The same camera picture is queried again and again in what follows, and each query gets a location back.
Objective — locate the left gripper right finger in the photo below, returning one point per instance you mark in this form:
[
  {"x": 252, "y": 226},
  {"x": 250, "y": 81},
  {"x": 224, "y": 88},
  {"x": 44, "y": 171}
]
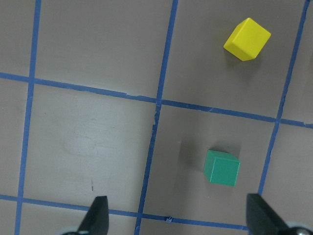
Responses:
[{"x": 261, "y": 219}]

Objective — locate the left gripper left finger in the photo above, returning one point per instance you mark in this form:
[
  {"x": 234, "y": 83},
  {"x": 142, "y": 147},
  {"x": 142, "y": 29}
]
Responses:
[{"x": 96, "y": 221}]

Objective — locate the green wooden block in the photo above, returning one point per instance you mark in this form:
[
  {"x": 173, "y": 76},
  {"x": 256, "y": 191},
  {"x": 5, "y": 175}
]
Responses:
[{"x": 221, "y": 168}]

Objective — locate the yellow wooden block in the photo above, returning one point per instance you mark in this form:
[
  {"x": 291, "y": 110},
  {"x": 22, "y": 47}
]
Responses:
[{"x": 247, "y": 40}]

